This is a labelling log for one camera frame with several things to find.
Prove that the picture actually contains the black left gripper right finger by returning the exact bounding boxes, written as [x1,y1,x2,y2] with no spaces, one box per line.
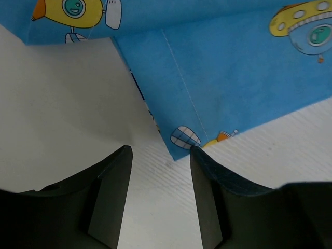
[190,147,331,248]

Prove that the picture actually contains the blue space-print cloth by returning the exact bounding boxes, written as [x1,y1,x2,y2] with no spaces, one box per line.
[1,1,331,160]

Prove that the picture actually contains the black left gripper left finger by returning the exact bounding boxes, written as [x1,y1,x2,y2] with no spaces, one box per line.
[1,146,133,248]

